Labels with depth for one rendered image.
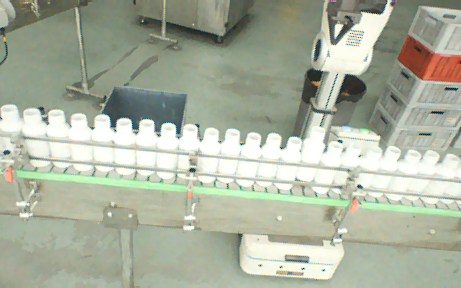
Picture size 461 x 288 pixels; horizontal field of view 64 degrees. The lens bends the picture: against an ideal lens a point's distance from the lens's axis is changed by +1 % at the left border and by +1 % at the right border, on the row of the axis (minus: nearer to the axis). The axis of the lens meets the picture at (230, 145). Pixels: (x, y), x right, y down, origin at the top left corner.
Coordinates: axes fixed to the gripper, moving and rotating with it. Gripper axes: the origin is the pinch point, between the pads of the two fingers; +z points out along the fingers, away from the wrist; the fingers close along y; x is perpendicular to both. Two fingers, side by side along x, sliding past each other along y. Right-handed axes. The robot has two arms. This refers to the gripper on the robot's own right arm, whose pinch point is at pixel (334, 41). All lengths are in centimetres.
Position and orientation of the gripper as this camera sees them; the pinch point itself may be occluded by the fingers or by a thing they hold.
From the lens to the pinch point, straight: 106.7
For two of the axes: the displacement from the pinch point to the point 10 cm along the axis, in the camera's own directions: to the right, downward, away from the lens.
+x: 9.9, 1.0, 1.1
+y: 0.3, 5.9, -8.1
